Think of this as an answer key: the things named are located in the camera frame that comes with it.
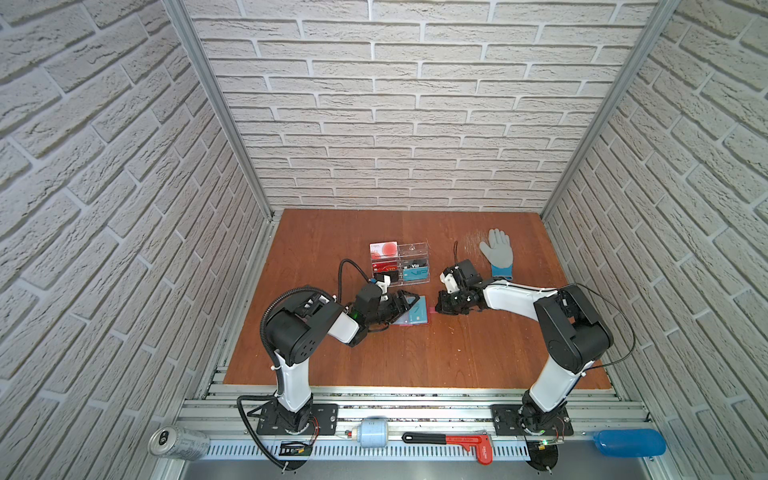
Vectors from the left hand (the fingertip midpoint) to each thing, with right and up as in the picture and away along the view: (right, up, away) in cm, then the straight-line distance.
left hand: (417, 300), depth 90 cm
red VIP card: (-10, +10, +8) cm, 16 cm away
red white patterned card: (-11, +15, +8) cm, 20 cm away
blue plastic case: (+50, -30, -20) cm, 62 cm away
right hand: (+6, -3, +4) cm, 8 cm away
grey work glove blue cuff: (+32, +14, +18) cm, 39 cm away
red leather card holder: (-4, -7, +1) cm, 8 cm away
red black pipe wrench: (+14, -31, -20) cm, 39 cm away
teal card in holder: (+1, -5, +2) cm, 5 cm away
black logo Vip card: (0, +11, +8) cm, 14 cm away
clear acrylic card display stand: (-2, +15, +10) cm, 18 cm away
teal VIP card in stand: (0, +7, +9) cm, 12 cm away
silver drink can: (-53, -23, -31) cm, 65 cm away
